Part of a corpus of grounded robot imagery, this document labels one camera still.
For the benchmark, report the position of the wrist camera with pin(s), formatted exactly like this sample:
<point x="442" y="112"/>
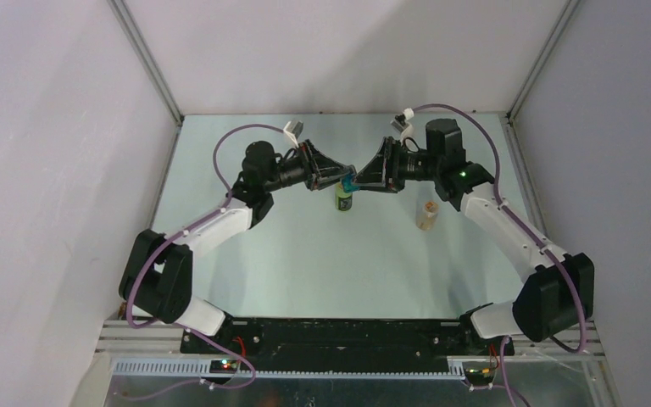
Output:
<point x="291" y="131"/>
<point x="401" y="123"/>

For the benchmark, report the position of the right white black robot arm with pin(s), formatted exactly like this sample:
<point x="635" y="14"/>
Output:
<point x="557" y="291"/>

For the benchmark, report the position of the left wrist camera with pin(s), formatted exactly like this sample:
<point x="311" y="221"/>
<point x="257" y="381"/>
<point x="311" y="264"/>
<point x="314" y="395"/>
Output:
<point x="291" y="131"/>

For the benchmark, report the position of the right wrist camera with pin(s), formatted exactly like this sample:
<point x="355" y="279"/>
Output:
<point x="401" y="123"/>

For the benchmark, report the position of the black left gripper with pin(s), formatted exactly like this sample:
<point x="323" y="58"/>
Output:
<point x="319" y="171"/>

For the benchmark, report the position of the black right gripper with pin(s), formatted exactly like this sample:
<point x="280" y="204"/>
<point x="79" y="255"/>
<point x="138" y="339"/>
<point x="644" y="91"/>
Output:
<point x="383" y="170"/>

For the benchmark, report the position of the green lidded black jar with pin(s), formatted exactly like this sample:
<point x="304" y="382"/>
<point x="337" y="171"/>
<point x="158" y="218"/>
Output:
<point x="344" y="200"/>

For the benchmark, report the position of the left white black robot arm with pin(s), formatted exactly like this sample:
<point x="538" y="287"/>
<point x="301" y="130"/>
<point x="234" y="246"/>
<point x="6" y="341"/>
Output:
<point x="158" y="275"/>

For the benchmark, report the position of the aluminium frame post right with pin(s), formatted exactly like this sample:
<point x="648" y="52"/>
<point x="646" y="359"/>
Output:
<point x="560" y="26"/>

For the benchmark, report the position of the aluminium frame post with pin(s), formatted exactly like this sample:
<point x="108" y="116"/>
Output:
<point x="560" y="26"/>
<point x="138" y="42"/>

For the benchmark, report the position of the clear pill bottle gold lid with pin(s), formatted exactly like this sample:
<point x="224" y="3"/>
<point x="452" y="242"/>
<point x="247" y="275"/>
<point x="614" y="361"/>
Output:
<point x="426" y="216"/>

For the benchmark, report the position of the aluminium frame post left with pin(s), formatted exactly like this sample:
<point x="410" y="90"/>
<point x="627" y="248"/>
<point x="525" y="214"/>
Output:
<point x="138" y="42"/>

